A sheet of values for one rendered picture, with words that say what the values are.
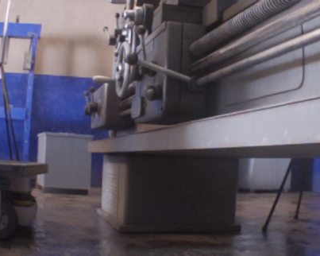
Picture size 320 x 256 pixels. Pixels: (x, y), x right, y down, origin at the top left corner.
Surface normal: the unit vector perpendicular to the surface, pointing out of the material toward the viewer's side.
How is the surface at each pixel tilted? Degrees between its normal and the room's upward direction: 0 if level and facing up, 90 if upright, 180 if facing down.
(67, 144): 90
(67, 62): 90
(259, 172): 90
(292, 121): 90
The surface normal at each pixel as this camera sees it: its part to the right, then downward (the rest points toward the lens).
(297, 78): -0.97, -0.07
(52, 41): 0.25, -0.06
